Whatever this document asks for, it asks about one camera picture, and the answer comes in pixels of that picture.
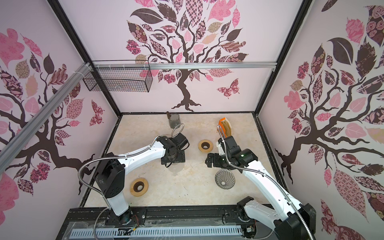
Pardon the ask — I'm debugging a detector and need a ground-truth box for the orange coffee filter pack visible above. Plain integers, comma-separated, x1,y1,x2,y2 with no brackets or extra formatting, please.
218,118,232,138

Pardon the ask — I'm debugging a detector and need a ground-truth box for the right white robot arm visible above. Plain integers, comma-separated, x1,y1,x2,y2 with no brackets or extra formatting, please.
206,136,316,240

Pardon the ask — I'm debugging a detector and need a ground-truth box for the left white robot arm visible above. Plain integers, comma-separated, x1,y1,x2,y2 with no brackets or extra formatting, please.
95,137,190,225

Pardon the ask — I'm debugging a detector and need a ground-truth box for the grey glass dripper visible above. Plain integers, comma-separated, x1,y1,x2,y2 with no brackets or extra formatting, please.
215,169,236,190

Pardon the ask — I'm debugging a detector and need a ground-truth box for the grey glass measuring cup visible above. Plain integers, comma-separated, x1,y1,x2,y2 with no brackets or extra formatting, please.
166,112,181,129

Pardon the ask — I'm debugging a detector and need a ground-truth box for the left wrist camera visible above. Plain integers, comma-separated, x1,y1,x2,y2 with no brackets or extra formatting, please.
172,133,190,151

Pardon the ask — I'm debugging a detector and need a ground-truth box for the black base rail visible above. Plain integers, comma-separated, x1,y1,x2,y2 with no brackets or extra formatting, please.
57,203,262,240

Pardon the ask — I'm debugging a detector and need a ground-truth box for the black wire basket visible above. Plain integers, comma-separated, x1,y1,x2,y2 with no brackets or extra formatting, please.
83,60,153,93

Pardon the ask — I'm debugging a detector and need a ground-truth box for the rear aluminium rail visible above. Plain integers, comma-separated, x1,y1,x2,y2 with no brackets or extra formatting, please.
94,62,277,70

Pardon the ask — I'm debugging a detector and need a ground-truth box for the aluminium rail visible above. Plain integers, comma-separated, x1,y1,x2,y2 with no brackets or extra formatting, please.
1,63,91,173
94,62,277,70

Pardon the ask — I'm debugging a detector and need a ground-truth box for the white slotted cable duct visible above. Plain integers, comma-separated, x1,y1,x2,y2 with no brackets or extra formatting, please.
64,226,243,240

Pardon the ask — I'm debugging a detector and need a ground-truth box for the left metal cable conduit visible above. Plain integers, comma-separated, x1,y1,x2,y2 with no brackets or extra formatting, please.
77,123,185,208

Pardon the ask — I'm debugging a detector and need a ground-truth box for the left aluminium rail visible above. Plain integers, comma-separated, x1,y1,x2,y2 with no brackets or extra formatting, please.
1,63,91,173

